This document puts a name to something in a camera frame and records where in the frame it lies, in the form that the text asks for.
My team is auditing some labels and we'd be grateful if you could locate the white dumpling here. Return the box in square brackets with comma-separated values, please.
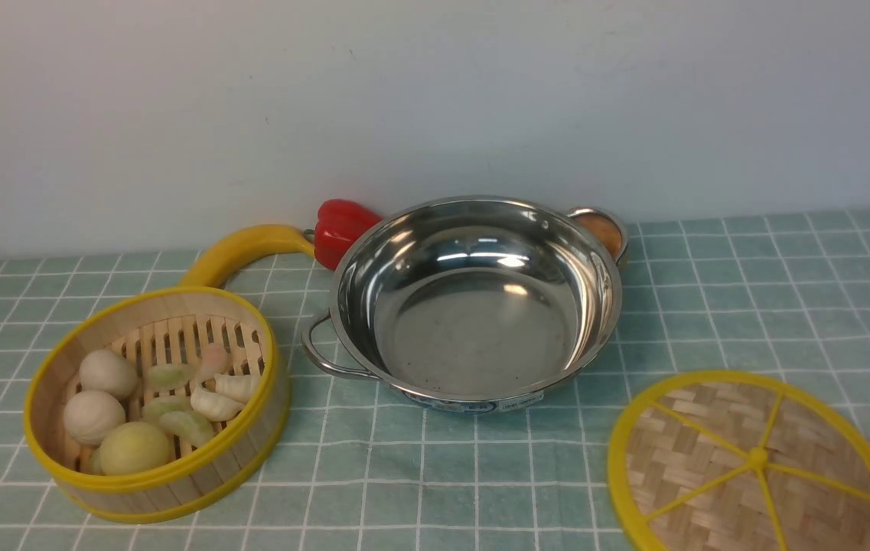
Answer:
[214, 373, 261, 404]
[190, 385, 245, 423]

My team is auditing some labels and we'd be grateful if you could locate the woven bamboo steamer lid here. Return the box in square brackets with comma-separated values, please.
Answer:
[606, 370, 870, 550]

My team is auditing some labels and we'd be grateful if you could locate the white dumpling right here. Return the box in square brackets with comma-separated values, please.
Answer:
[214, 373, 261, 404]

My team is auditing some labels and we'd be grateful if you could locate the white round bun lower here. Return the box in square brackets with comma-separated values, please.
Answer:
[63, 390, 126, 447]

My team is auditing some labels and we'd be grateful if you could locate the white round bun upper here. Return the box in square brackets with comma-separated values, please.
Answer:
[79, 349, 138, 401]

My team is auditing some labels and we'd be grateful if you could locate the bamboo steamer basket yellow rim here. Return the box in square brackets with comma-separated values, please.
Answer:
[23, 285, 292, 525]

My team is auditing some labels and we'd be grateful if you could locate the green dumpling middle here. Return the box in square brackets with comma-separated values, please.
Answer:
[141, 395, 192, 423]

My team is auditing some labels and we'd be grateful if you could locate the orange fruit behind pot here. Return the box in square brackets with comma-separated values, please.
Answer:
[575, 213, 626, 262]

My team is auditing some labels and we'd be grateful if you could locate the pale yellow round bun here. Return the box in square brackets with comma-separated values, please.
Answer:
[99, 422, 170, 477]

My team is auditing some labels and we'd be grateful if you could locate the red bell pepper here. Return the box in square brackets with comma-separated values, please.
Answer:
[313, 199, 383, 271]

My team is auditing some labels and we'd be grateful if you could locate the white dumpling left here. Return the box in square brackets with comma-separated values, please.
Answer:
[190, 385, 245, 423]

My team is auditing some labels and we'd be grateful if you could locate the stainless steel pot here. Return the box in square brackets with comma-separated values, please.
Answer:
[301, 196, 628, 415]

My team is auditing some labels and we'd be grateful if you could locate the green checkered tablecloth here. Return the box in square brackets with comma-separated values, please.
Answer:
[0, 210, 870, 550]

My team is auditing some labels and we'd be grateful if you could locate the yellow banana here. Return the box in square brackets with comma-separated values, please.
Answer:
[178, 224, 314, 287]

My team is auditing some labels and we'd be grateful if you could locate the white round bun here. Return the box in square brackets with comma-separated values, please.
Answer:
[79, 349, 138, 401]
[63, 390, 126, 447]

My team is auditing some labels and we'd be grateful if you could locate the pink shrimp dumpling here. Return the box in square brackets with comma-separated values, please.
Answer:
[194, 343, 231, 384]

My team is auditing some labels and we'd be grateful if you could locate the green dumpling upper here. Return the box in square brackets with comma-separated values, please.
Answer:
[144, 364, 197, 393]

